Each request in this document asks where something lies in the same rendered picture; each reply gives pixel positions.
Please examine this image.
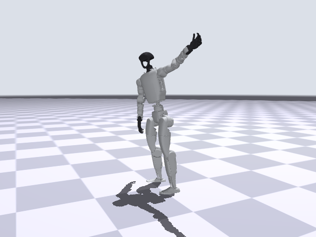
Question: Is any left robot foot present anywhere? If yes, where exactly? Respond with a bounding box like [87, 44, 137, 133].
[159, 187, 180, 195]

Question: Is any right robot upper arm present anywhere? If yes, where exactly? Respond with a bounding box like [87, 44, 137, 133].
[136, 78, 146, 103]

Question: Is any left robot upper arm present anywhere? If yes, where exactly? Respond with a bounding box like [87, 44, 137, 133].
[157, 59, 180, 78]

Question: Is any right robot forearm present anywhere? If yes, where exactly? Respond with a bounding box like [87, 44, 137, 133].
[137, 102, 144, 119]

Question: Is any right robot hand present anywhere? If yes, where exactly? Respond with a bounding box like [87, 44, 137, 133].
[137, 116, 144, 133]

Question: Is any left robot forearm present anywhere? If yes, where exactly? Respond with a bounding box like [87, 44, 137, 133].
[175, 47, 189, 64]

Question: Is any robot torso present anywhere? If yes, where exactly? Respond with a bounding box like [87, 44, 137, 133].
[140, 67, 168, 124]

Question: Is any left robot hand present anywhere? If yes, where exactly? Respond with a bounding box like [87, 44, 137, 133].
[186, 33, 202, 55]

